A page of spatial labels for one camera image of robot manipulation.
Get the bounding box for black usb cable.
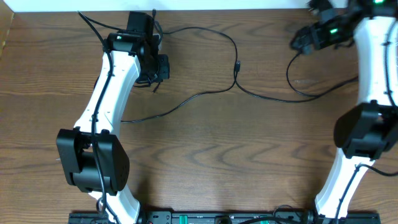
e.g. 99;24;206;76
234;51;360;104
120;26;242;124

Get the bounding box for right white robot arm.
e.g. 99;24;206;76
290;0;397;223

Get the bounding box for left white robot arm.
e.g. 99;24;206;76
56;11;170;223

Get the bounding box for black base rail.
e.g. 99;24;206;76
67;209;381;224

